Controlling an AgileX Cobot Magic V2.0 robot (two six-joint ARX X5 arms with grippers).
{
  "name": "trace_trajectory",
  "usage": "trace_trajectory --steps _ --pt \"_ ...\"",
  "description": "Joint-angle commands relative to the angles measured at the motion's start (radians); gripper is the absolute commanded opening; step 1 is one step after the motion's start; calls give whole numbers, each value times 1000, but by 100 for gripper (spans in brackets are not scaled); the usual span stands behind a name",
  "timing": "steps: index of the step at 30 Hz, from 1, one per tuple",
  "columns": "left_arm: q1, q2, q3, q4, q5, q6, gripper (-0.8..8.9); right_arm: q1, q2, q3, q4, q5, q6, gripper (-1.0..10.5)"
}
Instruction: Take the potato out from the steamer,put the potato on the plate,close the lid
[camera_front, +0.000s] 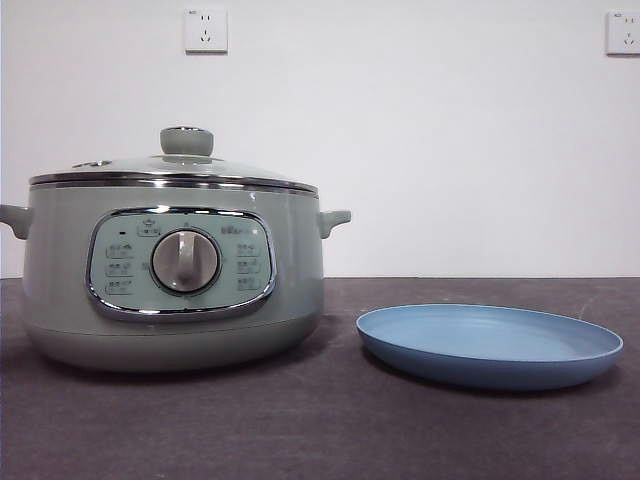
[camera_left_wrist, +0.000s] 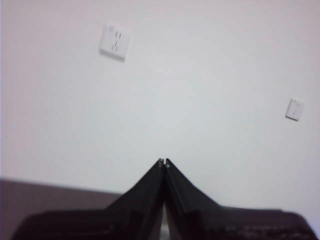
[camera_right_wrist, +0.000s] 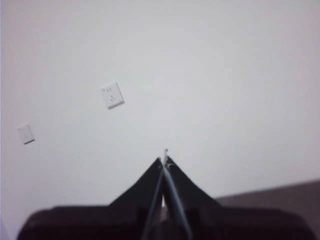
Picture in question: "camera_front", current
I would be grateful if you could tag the white wall socket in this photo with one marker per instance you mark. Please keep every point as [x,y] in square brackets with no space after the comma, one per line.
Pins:
[206,30]
[624,32]

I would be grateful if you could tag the pale green electric steamer pot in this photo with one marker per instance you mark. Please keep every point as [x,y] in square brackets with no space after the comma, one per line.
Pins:
[60,280]

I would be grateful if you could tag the blue round plate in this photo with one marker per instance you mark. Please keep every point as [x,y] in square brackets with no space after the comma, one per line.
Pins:
[475,372]

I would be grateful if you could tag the glass lid with green knob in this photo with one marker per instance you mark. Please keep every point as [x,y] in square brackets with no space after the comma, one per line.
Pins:
[186,141]

